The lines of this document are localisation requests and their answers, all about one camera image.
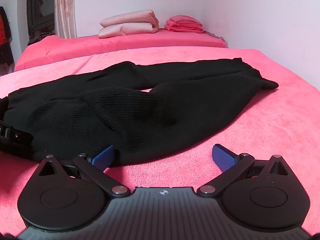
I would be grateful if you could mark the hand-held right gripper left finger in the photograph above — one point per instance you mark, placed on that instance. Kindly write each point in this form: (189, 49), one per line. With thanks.
(102, 157)

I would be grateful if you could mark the pink terry bed blanket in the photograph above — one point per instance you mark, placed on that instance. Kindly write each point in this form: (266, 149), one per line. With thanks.
(262, 130)

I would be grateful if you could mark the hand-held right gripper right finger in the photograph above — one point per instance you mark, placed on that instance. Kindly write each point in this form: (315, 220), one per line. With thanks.
(223, 156)

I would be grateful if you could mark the pink bed sheet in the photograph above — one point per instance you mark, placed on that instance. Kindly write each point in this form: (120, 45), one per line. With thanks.
(100, 45)

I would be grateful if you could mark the folded light pink quilt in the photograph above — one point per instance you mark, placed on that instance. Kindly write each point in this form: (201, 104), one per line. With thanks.
(125, 30)
(130, 17)

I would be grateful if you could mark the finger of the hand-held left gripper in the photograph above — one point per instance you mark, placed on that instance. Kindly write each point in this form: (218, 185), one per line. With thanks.
(18, 135)

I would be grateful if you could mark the beige patterned curtain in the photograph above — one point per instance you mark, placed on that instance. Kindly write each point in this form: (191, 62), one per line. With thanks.
(65, 7)

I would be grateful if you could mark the folded coral blanket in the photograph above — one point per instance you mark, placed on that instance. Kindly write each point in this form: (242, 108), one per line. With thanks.
(185, 25)

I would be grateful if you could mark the black knit pants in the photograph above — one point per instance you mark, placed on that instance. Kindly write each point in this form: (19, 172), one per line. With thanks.
(150, 105)

